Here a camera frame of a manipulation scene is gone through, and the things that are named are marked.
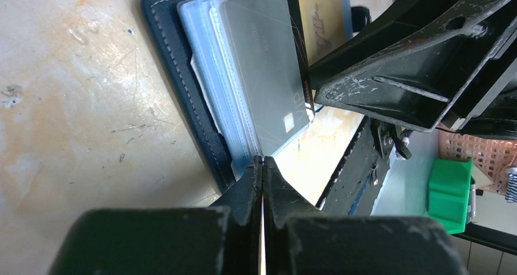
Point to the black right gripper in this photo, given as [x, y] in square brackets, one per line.
[428, 62]

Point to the navy blue card holder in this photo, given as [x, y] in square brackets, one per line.
[175, 51]

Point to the black credit card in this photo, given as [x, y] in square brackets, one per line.
[267, 44]

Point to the green bin under table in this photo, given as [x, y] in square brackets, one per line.
[448, 196]

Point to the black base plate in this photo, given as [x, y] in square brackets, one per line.
[357, 180]

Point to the pink perforated basket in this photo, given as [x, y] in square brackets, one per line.
[491, 156]

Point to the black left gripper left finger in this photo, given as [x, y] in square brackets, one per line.
[223, 238]

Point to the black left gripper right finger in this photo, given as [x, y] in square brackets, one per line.
[300, 239]

